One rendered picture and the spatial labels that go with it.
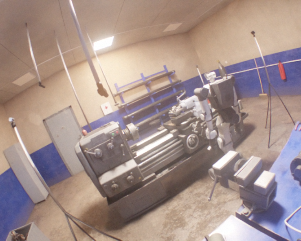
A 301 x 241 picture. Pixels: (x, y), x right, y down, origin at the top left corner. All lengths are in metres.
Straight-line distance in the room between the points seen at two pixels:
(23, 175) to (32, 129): 1.63
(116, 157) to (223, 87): 1.48
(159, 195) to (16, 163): 3.95
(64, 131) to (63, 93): 1.24
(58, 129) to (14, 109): 1.87
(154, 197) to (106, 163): 0.87
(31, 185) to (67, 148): 1.75
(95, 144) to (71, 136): 3.34
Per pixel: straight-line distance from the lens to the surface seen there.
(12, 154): 4.86
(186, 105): 2.48
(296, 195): 0.92
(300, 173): 0.91
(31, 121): 5.59
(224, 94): 1.62
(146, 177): 2.17
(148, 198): 2.26
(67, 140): 5.23
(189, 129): 2.11
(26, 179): 4.92
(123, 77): 5.34
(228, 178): 0.86
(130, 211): 2.30
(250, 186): 0.77
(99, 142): 1.87
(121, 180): 1.91
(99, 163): 1.94
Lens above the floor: 1.55
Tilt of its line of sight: 11 degrees down
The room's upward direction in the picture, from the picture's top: 23 degrees counter-clockwise
